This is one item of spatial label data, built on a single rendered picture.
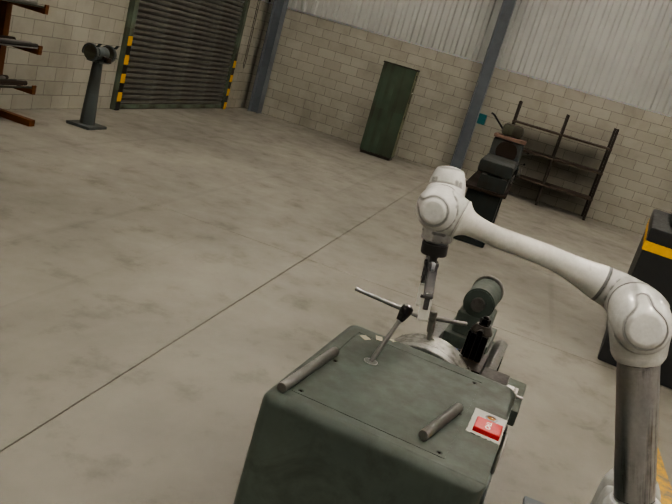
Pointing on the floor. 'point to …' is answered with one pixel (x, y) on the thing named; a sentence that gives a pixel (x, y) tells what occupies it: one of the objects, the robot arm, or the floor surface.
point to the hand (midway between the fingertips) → (422, 309)
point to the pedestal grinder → (94, 84)
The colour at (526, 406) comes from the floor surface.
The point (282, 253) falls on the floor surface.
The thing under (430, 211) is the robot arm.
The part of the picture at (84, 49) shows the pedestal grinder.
